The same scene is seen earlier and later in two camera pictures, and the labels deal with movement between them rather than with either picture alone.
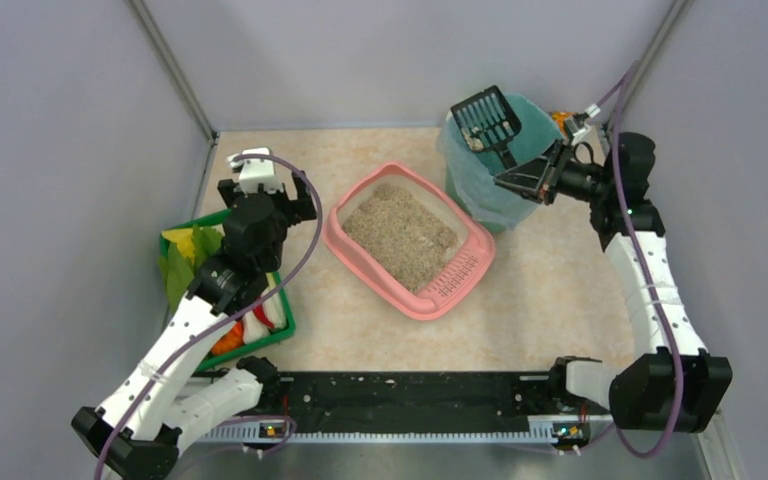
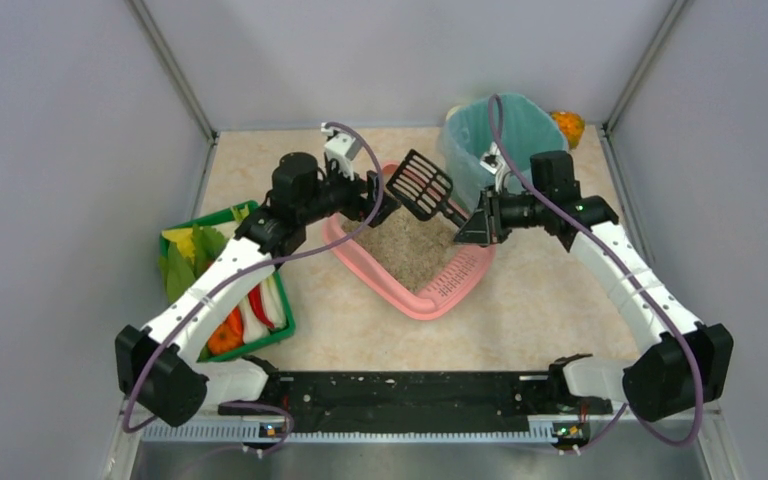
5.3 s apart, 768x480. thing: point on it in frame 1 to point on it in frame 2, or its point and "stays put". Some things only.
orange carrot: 233,338 stays put
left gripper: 301,207 to 371,196
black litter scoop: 488,122 to 424,188
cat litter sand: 406,238 stays put
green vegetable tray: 287,332 stays put
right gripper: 550,176 to 493,216
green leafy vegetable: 186,250 stays put
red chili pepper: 258,309 stays put
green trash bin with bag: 470,176 stays put
